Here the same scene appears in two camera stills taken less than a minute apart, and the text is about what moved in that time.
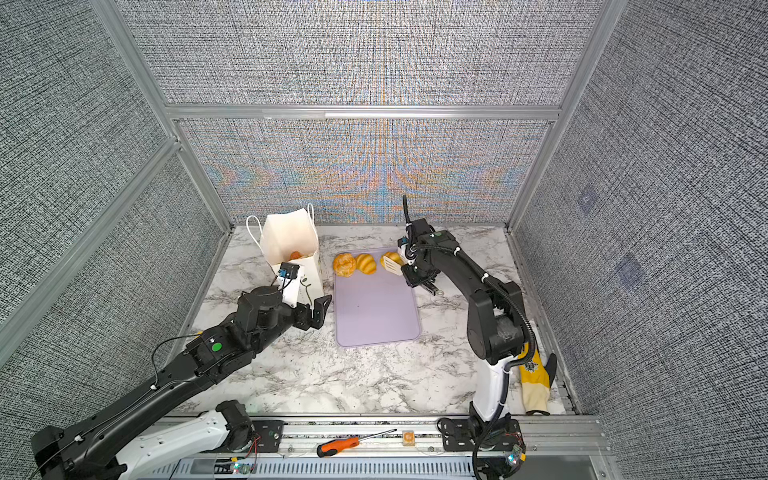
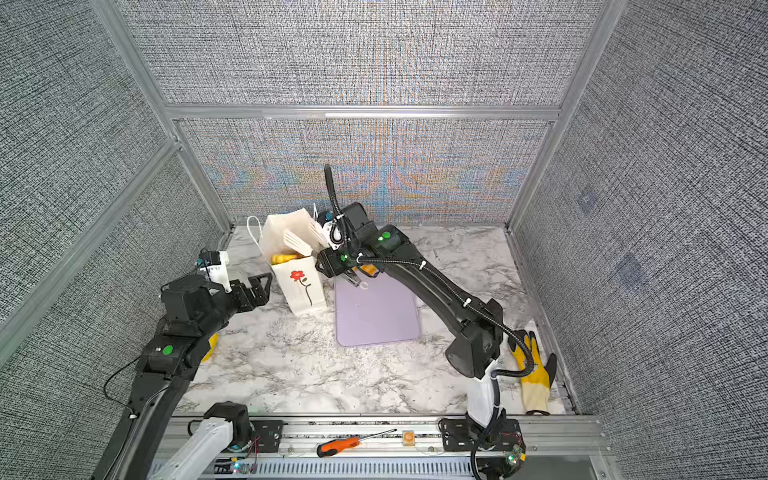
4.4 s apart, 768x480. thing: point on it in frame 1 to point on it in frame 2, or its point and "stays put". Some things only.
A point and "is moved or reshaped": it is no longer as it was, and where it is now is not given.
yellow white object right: (535, 379) stays put
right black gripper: (410, 278) to (332, 266)
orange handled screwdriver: (333, 446) stays put
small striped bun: (366, 263) stays put
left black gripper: (306, 321) to (260, 296)
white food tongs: (396, 267) is moved or reshaped
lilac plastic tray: (375, 309) stays put
